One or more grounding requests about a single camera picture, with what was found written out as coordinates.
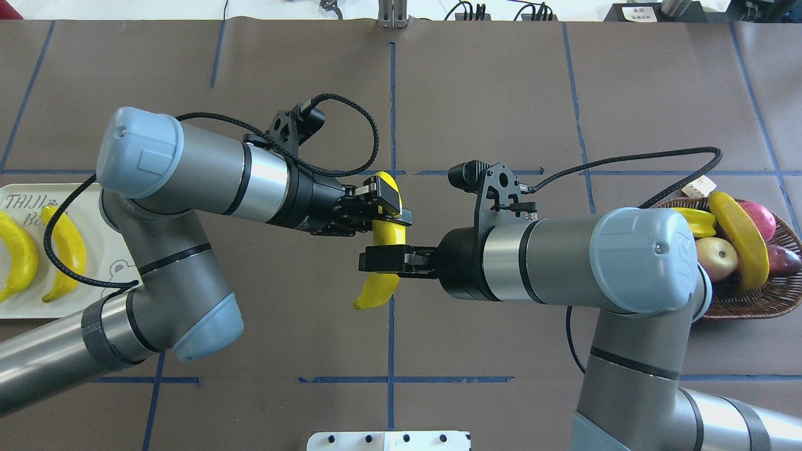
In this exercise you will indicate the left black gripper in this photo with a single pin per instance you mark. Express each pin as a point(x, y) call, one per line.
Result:
point(311, 203)

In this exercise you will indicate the yellow banana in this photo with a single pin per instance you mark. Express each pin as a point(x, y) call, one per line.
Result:
point(71, 251)
point(379, 288)
point(744, 236)
point(24, 257)

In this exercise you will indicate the steel cup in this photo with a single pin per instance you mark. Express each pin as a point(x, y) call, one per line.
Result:
point(674, 8)

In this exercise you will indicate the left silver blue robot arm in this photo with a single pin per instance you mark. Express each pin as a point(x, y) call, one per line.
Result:
point(156, 172)

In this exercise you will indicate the paper basket tag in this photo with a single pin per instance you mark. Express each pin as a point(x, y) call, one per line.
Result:
point(700, 187)

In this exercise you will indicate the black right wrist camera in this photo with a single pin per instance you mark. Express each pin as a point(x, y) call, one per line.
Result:
point(499, 194)

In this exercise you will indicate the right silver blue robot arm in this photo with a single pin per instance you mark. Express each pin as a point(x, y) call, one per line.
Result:
point(639, 268)

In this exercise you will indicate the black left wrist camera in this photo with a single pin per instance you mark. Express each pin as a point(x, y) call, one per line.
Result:
point(292, 128)

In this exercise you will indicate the white bear tray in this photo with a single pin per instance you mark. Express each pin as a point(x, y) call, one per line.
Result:
point(108, 257)

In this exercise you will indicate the pale green apple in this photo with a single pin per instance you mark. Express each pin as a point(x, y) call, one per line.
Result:
point(717, 256)

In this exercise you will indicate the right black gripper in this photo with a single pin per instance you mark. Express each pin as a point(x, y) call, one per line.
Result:
point(462, 261)

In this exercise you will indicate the red apple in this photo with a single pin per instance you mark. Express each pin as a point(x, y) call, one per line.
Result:
point(762, 218)

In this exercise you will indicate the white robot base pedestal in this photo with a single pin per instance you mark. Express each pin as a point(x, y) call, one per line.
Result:
point(391, 440)

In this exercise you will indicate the aluminium frame post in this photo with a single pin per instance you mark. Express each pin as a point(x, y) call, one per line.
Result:
point(393, 14)

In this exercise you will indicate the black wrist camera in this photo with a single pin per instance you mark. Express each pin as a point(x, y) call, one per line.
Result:
point(292, 128)
point(499, 194)

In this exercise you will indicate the dark purple mango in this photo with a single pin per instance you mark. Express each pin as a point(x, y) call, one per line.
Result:
point(782, 261)

